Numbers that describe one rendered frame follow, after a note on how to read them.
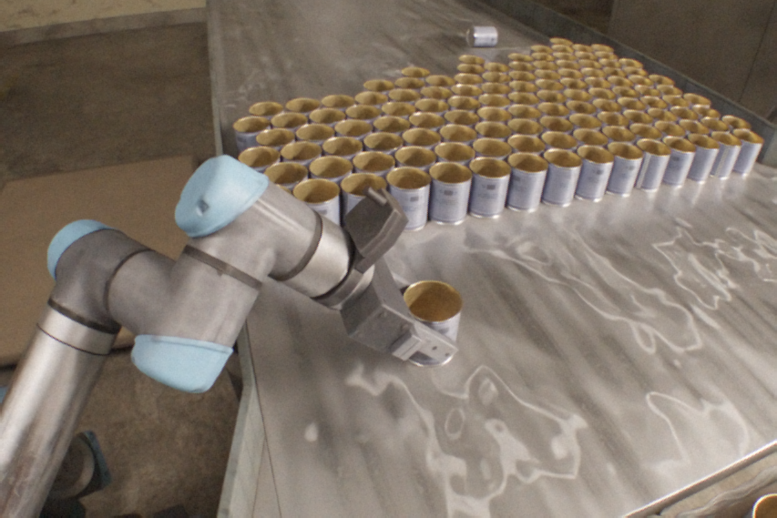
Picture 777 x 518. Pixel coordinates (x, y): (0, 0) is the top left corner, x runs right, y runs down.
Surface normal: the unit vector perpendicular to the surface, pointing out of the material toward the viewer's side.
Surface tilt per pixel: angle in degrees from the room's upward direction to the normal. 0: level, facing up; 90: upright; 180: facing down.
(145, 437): 0
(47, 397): 55
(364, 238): 45
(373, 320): 90
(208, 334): 64
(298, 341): 0
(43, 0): 90
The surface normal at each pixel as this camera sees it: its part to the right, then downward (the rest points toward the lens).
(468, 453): 0.04, -0.80
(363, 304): -0.65, -0.47
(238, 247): 0.42, -0.04
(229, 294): 0.58, 0.06
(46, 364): 0.14, -0.15
